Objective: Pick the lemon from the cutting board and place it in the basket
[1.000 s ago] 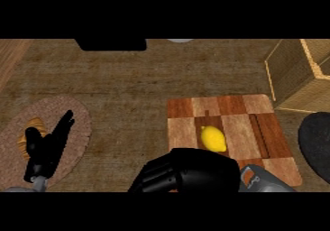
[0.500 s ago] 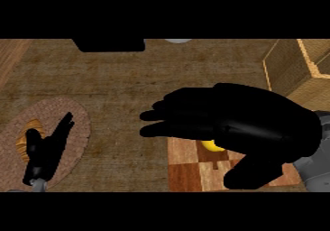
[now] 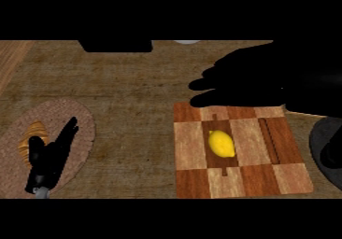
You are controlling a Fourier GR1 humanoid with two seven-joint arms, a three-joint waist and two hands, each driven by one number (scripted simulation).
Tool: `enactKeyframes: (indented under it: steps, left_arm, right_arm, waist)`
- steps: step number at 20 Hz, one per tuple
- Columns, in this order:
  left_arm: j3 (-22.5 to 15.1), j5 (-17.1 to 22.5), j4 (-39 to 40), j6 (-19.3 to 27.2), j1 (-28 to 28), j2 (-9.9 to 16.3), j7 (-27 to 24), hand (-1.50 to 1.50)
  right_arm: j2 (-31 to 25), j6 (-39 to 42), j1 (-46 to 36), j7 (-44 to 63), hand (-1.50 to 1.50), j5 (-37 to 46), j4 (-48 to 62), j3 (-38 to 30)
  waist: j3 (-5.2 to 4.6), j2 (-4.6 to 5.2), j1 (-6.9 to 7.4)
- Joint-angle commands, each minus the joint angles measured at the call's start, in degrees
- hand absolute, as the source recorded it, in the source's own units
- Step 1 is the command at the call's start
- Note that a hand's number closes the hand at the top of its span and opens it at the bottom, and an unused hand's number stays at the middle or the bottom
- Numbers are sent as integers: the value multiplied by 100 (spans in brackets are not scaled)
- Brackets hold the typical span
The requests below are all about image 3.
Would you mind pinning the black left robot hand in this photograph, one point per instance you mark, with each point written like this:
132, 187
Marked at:
52, 158

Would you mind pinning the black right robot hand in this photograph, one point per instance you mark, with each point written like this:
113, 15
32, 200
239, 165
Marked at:
279, 77

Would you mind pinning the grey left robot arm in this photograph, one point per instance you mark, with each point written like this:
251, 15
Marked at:
42, 193

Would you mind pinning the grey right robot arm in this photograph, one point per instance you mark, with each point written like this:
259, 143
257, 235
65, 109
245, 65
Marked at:
324, 146

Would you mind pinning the brown wicker basket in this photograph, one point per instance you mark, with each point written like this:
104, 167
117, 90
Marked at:
77, 137

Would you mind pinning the checkered wooden cutting board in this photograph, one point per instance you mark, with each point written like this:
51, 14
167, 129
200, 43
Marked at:
253, 149

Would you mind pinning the yellow lemon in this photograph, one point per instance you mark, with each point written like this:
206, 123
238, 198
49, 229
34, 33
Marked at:
222, 143

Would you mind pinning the golden croissant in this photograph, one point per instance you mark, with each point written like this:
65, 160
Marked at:
34, 130

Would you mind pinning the white round object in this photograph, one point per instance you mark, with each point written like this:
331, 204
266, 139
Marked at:
186, 41

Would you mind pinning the black appliance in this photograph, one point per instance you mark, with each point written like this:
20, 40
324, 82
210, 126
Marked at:
117, 45

